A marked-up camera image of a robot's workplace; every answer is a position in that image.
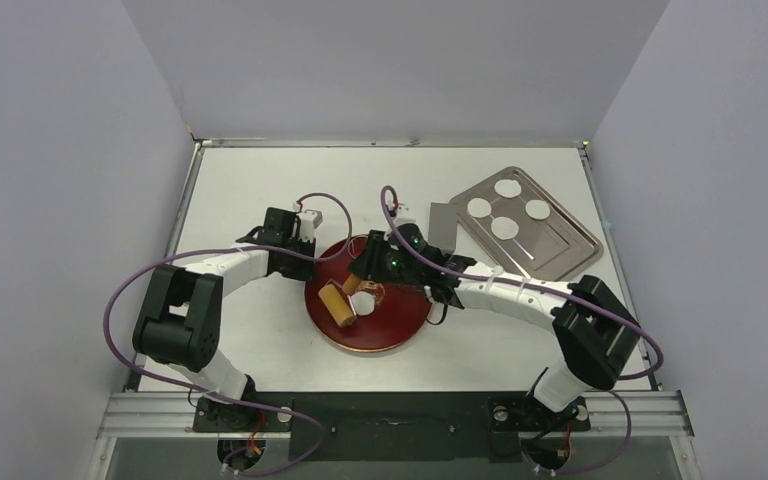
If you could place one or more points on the round red lacquer tray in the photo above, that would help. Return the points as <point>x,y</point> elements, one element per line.
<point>398,312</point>

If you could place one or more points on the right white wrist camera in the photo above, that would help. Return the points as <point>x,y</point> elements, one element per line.
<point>401,214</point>

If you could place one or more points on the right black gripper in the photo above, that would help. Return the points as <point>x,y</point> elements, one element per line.
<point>366,264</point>

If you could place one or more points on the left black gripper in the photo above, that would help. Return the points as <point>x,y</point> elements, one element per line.
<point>305,273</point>

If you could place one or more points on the white dough piece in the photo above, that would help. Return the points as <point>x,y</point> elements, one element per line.
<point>363,303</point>

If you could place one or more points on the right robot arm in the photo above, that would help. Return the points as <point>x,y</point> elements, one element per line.
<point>594,331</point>

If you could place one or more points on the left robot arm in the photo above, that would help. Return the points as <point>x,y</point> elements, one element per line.
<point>180,320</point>

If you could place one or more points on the wooden dough roller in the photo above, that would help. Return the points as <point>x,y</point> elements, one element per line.
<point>335,297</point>

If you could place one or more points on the white dumpling wrapper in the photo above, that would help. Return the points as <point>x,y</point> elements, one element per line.
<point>504,228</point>
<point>508,188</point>
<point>479,208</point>
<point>537,209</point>

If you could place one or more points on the rectangular steel tray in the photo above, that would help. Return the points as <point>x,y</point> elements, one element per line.
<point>558,248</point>

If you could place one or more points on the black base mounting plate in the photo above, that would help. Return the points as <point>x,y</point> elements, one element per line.
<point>401,426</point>

